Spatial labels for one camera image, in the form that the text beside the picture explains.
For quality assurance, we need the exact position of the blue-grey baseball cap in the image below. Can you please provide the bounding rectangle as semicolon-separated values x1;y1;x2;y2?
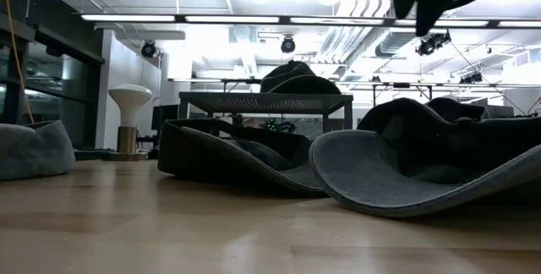
308;97;541;219

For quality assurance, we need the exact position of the black baseball cap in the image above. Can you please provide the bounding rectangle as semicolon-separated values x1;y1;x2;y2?
157;118;330;199

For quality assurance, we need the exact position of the light grey baseball cap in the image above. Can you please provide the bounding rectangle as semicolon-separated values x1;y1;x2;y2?
0;119;77;182

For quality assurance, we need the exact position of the black spotlight cluster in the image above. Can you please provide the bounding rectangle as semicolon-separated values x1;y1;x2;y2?
415;30;453;58
458;71;484;85

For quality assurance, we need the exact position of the black ceiling spotlight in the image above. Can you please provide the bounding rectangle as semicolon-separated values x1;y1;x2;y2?
280;36;297;55
139;40;159;59

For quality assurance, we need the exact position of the long linear ceiling light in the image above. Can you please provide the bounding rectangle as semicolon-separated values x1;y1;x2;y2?
74;11;541;30

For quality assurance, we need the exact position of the black metal gantry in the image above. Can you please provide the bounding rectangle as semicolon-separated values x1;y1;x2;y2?
370;81;435;108

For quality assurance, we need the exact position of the white mushroom-shaped stand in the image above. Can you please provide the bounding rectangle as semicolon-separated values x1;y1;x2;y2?
102;83;154;162

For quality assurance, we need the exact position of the black computer monitor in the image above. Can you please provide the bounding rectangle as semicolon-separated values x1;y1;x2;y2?
150;104;180;126

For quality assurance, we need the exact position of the grey perforated metal rack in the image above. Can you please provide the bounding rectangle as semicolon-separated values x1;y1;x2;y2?
178;91;355;134

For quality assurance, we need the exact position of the yellow cable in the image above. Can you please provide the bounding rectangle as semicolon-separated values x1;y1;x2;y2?
0;0;36;125

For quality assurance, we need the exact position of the black aluminium table frame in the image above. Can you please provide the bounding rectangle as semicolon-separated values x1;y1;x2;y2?
74;148;161;162

